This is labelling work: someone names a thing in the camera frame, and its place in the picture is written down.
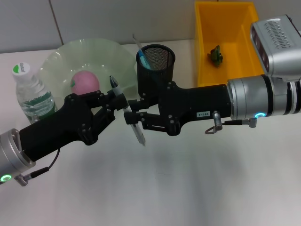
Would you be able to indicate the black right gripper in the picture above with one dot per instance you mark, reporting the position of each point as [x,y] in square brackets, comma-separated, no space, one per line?
[195,103]

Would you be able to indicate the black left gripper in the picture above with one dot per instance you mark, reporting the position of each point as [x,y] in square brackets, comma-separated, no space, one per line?
[58,127]

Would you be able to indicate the white grey ballpoint pen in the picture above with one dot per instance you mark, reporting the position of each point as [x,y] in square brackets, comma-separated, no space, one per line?
[127,110]

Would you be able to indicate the pink peach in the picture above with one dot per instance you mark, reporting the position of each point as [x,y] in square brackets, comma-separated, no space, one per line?
[84,82]

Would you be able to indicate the blue plastic scissors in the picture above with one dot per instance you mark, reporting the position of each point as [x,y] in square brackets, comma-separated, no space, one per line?
[144,60]

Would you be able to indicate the transparent plastic ruler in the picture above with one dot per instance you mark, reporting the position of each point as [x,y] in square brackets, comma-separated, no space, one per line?
[141,49]

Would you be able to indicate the clear green-label water bottle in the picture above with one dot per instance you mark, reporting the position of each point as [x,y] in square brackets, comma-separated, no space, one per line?
[30,94]

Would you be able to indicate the green toy frog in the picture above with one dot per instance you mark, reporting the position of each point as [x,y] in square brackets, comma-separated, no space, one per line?
[215,56]

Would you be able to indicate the black mesh pen holder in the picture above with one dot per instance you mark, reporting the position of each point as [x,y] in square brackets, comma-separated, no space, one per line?
[152,77]

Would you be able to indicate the pale green glass fruit plate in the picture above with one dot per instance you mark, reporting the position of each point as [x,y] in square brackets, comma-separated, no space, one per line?
[58,61]

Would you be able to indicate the yellow plastic bin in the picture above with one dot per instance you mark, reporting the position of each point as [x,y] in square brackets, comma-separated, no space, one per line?
[235,35]

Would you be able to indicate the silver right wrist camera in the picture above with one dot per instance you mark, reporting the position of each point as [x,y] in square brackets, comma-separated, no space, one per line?
[277,47]

